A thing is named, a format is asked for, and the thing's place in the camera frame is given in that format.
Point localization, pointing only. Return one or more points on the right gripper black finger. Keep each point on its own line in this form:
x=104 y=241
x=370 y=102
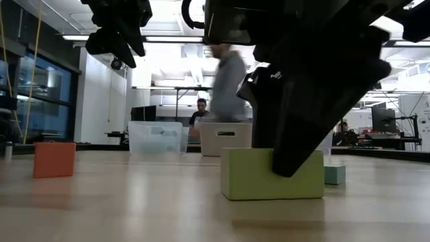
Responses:
x=309 y=127
x=263 y=111

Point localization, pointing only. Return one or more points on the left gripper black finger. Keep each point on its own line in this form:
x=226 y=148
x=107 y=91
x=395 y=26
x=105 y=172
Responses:
x=136 y=37
x=104 y=42

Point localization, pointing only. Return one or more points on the long green block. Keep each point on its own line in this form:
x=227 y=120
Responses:
x=248 y=174

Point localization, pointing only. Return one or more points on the small orange cube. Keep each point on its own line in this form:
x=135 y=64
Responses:
x=53 y=159

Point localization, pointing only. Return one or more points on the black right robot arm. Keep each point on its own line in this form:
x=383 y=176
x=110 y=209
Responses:
x=416 y=23

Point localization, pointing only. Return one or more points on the ceiling light strip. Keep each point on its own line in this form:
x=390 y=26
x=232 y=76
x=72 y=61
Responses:
x=411 y=43
x=174 y=39
x=75 y=37

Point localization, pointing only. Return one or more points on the seated person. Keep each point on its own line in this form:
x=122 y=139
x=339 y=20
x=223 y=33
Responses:
x=201 y=107
x=342 y=129

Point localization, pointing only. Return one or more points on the standing person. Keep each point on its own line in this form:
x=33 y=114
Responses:
x=228 y=87

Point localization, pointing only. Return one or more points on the long blue block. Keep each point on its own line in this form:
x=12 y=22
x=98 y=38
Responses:
x=336 y=174

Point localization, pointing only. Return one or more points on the black framed high table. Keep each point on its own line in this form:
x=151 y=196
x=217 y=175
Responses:
x=168 y=88

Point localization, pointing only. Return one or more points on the grey plastic bin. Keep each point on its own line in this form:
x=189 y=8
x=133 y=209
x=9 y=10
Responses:
x=208 y=144

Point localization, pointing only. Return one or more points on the cluttered work desk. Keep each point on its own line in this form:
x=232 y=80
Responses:
x=379 y=136

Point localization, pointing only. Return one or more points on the black computer monitor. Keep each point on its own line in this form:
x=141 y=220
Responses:
x=144 y=113
x=383 y=119

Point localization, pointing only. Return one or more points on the dark framed glass window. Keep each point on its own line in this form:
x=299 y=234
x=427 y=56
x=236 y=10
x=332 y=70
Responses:
x=43 y=101

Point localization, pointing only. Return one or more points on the low dark table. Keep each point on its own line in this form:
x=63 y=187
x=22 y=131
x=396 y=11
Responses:
x=116 y=133

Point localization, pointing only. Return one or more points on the clear plastic bin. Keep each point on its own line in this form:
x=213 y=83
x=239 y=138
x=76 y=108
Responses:
x=154 y=138

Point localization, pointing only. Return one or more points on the white bottle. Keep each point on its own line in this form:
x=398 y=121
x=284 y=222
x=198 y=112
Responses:
x=8 y=151

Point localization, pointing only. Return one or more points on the black dome ceiling camera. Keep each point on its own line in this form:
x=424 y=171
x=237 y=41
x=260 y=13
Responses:
x=116 y=64

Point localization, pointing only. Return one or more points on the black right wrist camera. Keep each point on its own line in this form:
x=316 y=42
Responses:
x=228 y=20

